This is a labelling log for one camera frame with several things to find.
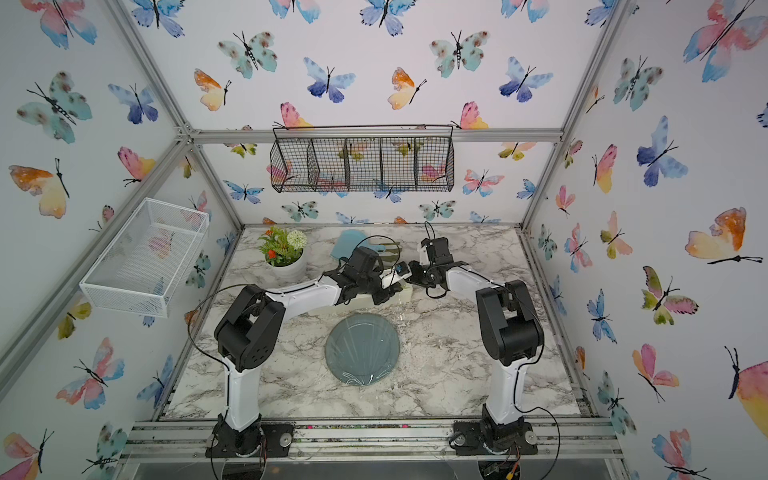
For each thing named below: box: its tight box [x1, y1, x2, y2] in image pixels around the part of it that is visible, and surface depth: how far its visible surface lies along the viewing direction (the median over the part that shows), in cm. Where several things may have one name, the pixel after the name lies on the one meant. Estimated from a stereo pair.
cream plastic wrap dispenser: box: [379, 261, 413, 289], surface depth 83 cm
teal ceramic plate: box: [325, 313, 400, 386], surface depth 87 cm
